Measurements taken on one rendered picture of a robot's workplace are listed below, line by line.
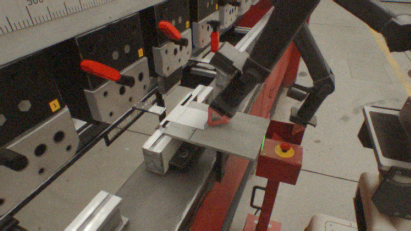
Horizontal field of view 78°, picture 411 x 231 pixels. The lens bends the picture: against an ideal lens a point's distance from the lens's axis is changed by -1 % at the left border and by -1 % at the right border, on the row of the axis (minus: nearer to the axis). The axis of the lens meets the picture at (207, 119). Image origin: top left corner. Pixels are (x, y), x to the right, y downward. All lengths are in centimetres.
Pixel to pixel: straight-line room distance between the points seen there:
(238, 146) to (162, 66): 28
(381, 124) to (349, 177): 138
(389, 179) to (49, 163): 68
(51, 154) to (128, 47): 22
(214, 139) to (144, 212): 27
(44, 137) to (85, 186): 165
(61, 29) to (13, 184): 21
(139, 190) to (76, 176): 141
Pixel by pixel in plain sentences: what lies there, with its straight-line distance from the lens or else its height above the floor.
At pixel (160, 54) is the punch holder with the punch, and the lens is 58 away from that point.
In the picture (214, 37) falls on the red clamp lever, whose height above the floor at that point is 120.
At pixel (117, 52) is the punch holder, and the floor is 129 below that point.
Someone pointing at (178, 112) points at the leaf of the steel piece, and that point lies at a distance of 79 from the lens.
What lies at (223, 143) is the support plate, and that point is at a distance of 68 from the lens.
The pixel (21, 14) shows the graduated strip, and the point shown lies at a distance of 37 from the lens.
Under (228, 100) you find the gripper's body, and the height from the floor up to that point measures 111.
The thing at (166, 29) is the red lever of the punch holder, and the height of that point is 130.
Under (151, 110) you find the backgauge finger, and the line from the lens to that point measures 81.
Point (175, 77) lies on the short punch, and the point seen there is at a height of 112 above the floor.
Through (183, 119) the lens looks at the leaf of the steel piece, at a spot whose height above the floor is 100.
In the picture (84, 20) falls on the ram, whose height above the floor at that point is 136.
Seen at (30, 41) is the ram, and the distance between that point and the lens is 37.
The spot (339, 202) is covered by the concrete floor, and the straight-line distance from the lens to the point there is 198.
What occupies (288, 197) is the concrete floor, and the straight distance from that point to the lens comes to 188.
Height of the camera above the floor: 146
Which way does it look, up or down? 37 degrees down
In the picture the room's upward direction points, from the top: straight up
